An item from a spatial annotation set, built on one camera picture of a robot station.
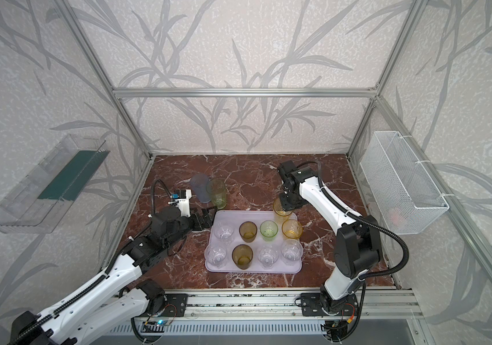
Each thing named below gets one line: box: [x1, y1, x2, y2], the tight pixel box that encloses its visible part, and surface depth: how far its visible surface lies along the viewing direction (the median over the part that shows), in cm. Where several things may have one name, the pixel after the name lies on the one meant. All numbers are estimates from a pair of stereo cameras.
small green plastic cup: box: [259, 219, 279, 242], surface depth 87 cm
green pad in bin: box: [37, 150, 111, 202], surface depth 69 cm
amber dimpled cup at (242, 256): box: [231, 243, 254, 270], surface depth 79 cm
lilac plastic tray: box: [204, 210, 304, 274], surface depth 85 cm
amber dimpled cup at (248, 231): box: [238, 220, 258, 243], surface depth 88 cm
